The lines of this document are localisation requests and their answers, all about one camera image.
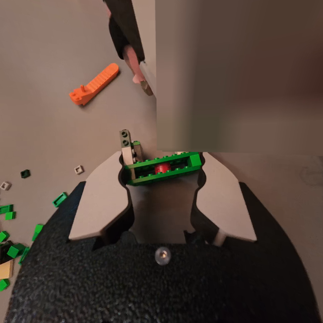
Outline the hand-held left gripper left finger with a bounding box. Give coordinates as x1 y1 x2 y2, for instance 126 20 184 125
69 151 134 246

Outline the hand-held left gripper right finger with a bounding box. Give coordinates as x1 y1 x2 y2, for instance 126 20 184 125
190 152 258 247

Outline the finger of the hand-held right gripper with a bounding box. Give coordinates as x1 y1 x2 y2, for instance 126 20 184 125
132 0 157 99

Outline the green lego build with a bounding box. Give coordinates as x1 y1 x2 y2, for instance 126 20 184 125
119 129 203 187

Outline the pile of lego pieces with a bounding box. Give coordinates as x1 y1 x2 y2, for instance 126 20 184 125
0 165 85 293

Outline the person's right hand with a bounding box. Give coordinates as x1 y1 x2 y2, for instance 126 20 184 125
123 45 154 97

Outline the orange brick separator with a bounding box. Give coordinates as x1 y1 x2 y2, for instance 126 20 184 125
69 63 119 106

